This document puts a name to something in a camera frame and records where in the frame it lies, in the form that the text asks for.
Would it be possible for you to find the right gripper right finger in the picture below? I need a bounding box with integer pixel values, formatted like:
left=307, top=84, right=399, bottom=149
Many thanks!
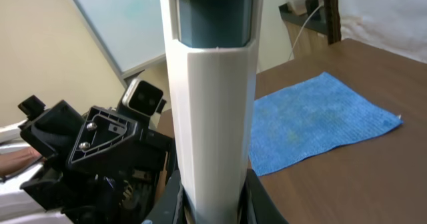
left=244, top=168, right=290, bottom=224

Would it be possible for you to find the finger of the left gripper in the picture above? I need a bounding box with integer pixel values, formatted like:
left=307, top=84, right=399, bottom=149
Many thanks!
left=65, top=105, right=141, bottom=172
left=17, top=95, right=85, bottom=160

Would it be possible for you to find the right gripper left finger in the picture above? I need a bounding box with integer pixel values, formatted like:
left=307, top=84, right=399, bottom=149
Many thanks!
left=145, top=169, right=185, bottom=224

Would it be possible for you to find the white pipette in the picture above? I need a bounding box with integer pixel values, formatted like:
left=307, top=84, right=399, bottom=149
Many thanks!
left=158, top=0, right=266, bottom=224

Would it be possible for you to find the person's forearm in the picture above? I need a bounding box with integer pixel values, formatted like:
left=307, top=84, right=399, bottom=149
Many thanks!
left=0, top=146, right=45, bottom=178

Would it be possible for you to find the blue cloth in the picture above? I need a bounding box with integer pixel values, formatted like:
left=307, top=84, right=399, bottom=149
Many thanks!
left=248, top=71, right=404, bottom=177

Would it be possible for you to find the black shelf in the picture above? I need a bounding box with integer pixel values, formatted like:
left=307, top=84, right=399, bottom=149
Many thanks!
left=278, top=0, right=330, bottom=35

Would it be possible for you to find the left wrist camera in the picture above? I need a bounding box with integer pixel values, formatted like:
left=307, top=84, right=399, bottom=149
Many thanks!
left=121, top=79, right=165, bottom=119

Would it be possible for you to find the whiteboard with grey frame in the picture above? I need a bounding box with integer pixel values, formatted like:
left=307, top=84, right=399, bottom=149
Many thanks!
left=61, top=0, right=167, bottom=87

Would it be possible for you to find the white cable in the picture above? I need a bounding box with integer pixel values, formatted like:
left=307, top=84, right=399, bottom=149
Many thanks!
left=288, top=3, right=325, bottom=62

